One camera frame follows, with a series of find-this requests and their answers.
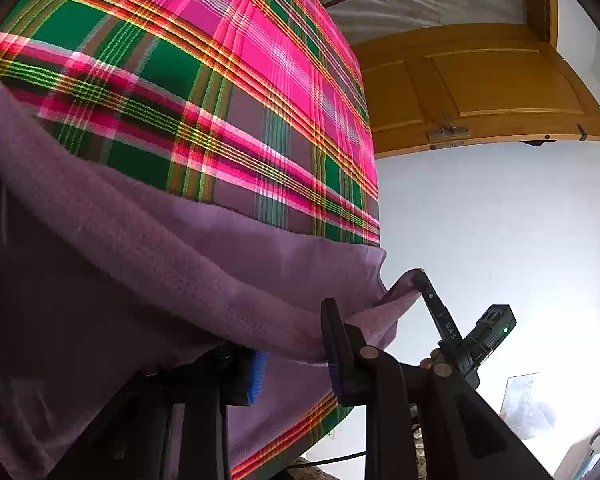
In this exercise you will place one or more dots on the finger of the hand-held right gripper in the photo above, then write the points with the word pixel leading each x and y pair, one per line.
pixel 437 312

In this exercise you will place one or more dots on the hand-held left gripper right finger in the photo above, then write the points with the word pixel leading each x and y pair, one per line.
pixel 330 355

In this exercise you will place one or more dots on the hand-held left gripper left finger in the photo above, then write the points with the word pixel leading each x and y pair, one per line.
pixel 257 377

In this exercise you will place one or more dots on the purple fleece garment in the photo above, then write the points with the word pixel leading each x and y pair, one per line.
pixel 130 260

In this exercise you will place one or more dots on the person's right hand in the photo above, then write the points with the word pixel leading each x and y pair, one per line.
pixel 427 362

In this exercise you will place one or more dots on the grey reflective panel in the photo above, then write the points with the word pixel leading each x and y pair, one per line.
pixel 522 405

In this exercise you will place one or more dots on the dark cloth behind door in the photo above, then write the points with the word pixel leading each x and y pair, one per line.
pixel 532 143

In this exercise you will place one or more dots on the wooden door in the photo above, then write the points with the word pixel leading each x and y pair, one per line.
pixel 480 80

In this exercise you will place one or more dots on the translucent plastic door curtain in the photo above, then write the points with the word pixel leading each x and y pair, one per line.
pixel 420 5

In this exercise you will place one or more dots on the pink plaid bed sheet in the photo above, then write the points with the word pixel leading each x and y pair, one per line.
pixel 180 60

